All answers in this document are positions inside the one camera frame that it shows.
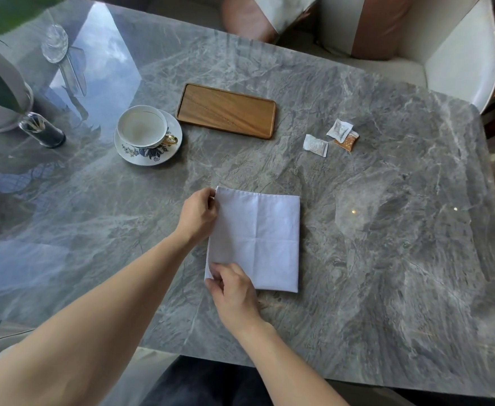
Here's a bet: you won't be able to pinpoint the person's left hand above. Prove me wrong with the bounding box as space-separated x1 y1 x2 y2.
175 187 219 249

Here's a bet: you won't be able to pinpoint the person's right hand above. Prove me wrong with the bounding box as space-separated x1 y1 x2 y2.
204 262 262 333

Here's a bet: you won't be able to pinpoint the white cloth napkin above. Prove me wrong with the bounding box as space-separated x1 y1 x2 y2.
204 186 301 293

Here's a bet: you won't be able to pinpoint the person's right forearm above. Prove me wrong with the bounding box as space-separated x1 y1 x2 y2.
230 313 350 406

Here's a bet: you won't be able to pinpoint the person's left forearm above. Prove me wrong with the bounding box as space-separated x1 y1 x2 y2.
0 228 201 406

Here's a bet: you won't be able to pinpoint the floral white saucer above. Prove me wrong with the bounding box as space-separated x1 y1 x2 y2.
114 110 183 166

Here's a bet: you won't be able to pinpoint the rectangular wooden tray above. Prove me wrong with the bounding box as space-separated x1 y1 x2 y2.
176 83 277 140

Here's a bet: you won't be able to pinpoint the person's dark trousers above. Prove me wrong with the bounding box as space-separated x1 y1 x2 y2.
139 355 274 406

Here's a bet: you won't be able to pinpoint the white sachet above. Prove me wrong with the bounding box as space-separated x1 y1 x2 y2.
303 134 329 158
326 118 354 144

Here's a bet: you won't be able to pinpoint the orange sachet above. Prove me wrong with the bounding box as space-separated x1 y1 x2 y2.
334 131 360 153

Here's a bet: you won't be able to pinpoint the dark glass toothpick holder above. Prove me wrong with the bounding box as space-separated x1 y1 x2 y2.
18 112 66 149

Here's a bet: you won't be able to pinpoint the clear drinking glass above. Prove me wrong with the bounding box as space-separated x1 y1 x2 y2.
41 24 69 64

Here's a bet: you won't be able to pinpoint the white round plant pot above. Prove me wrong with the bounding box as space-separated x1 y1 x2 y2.
0 48 34 134

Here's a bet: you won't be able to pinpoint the white shell chair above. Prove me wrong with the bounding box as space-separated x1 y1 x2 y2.
318 0 495 115

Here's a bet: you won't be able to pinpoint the white teacup with gold handle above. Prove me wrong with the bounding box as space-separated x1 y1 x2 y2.
116 105 179 149

